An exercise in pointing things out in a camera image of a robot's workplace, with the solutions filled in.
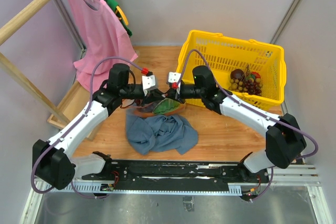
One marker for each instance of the yellow green hanger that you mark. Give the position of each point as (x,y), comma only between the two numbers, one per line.
(115,6)

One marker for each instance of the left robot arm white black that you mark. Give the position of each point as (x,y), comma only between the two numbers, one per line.
(53,160)

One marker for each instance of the dark red grape bunch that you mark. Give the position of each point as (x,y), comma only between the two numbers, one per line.
(253,86)

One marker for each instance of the dark purple plum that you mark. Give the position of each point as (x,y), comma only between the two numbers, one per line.
(237,74)

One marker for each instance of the pink t-shirt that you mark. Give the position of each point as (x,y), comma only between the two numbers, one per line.
(103,35)

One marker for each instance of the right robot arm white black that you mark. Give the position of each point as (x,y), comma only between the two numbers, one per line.
(284,142)

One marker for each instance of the blue crumpled cloth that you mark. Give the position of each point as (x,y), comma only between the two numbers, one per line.
(160,133)

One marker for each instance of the yellow plastic basket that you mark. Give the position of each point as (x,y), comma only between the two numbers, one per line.
(225,54)

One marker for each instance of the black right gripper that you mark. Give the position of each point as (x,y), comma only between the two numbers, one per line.
(178,95)

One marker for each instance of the toy watermelon slice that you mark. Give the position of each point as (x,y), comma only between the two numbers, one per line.
(166,106)

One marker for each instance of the colourful small toy fruit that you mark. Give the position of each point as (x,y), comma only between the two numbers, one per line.
(255,76)

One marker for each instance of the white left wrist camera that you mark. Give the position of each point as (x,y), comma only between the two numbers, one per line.
(149,83)

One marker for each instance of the wooden clothes rack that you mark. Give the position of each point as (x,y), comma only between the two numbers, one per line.
(44,50)

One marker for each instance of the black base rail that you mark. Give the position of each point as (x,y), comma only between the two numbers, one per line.
(175,176)

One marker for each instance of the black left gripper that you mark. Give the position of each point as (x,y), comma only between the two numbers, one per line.
(151,96)

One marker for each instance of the clear zip bag orange seal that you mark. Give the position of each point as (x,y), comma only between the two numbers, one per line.
(152,106)

